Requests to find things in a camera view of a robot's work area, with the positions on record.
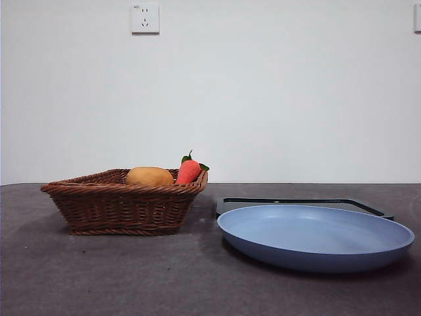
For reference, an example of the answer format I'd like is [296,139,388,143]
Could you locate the light blue round plate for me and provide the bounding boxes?
[216,204,416,274]

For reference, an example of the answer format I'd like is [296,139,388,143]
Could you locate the orange carrot with green leaves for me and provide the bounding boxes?
[175,149,211,185]

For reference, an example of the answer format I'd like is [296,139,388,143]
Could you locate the black rectangular tray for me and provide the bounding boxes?
[215,197,395,222]

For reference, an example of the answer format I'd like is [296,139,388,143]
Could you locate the brown potato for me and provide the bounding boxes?
[125,166,175,186]

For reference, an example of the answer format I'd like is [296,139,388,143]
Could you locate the brown wicker basket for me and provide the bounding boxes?
[40,168,209,236]

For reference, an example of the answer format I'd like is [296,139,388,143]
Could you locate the white wall socket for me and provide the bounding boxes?
[131,3,161,35]

